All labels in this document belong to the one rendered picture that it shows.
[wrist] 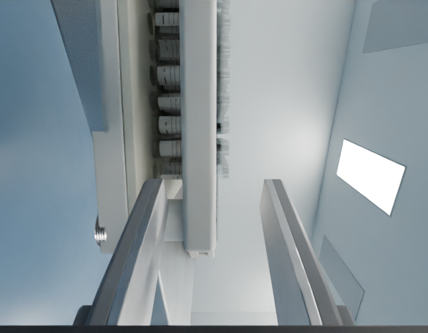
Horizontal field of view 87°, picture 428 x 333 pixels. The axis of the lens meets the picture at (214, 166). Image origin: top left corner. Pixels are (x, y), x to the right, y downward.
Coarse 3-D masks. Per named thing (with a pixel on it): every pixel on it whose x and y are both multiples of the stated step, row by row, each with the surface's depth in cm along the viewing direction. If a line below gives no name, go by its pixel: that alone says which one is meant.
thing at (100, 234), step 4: (96, 220) 14; (96, 224) 13; (96, 228) 13; (104, 228) 13; (96, 232) 13; (100, 232) 13; (104, 232) 13; (96, 236) 13; (100, 236) 13; (104, 236) 13; (96, 240) 14; (100, 240) 14
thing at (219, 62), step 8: (160, 8) 17; (168, 8) 17; (176, 8) 17; (224, 8) 17; (160, 64) 18; (168, 64) 18; (176, 64) 18; (224, 64) 18; (160, 88) 18; (168, 88) 18; (176, 88) 18; (224, 88) 18; (168, 112) 20; (176, 112) 20; (216, 112) 20; (224, 112) 20
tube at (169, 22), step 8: (152, 16) 15; (160, 16) 15; (168, 16) 15; (176, 16) 15; (224, 16) 15; (152, 24) 15; (160, 24) 15; (168, 24) 15; (176, 24) 15; (224, 24) 15; (152, 32) 16; (160, 32) 16; (168, 32) 16; (176, 32) 16; (224, 32) 16
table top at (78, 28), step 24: (72, 0) 14; (72, 24) 15; (72, 48) 16; (96, 48) 16; (72, 72) 17; (96, 72) 17; (96, 96) 18; (96, 120) 19; (168, 264) 36; (192, 264) 75; (168, 288) 36; (192, 288) 75; (168, 312) 36
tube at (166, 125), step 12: (156, 120) 16; (168, 120) 16; (180, 120) 16; (216, 120) 16; (228, 120) 16; (156, 132) 17; (168, 132) 17; (180, 132) 17; (216, 132) 17; (228, 132) 17
